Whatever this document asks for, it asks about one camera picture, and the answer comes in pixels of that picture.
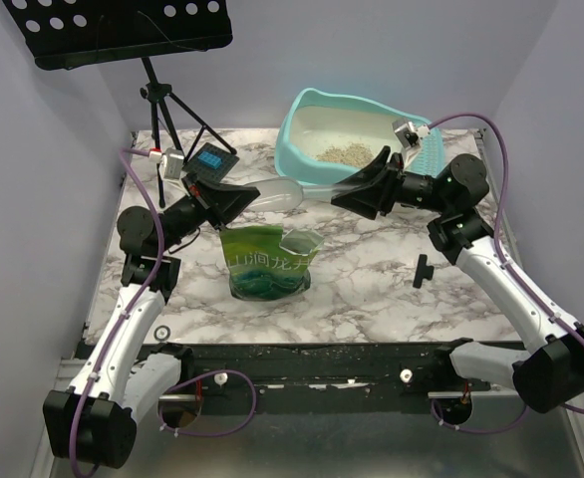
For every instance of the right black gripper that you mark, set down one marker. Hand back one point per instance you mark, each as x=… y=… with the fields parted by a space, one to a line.
x=396 y=180

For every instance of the green litter bag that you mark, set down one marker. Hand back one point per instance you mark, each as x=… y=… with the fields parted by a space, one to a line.
x=266 y=263

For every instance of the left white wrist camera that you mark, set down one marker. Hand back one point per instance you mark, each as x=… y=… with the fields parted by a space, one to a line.
x=170 y=163

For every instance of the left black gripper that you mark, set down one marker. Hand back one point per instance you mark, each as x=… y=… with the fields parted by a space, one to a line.
x=217 y=202

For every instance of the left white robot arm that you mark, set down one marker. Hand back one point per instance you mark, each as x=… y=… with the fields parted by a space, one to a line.
x=95 y=418

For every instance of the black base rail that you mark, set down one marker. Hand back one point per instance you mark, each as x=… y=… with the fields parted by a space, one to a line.
x=319 y=378

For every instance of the black music stand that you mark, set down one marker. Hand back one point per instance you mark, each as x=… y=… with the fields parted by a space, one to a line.
x=65 y=35

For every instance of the black bag clip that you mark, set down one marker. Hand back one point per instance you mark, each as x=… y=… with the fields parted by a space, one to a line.
x=424 y=271

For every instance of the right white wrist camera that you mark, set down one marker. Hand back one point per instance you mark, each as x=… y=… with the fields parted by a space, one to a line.
x=409 y=134

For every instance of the teal white litter box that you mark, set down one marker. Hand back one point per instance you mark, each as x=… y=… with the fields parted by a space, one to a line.
x=326 y=138

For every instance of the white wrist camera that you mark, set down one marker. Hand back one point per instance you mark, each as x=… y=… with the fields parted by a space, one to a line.
x=409 y=134
x=170 y=163

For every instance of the litter pile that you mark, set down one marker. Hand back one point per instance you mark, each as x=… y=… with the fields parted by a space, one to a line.
x=354 y=154

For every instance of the dark lego baseplate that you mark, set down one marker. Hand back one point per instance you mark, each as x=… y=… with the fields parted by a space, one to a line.
x=208 y=174

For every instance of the blue lego brick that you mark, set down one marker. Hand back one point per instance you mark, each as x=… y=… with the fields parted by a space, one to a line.
x=210 y=160

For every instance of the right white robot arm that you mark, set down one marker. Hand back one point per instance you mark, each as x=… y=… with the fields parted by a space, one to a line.
x=549 y=371

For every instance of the clear plastic scoop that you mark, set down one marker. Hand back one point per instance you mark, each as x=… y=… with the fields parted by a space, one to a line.
x=283 y=194

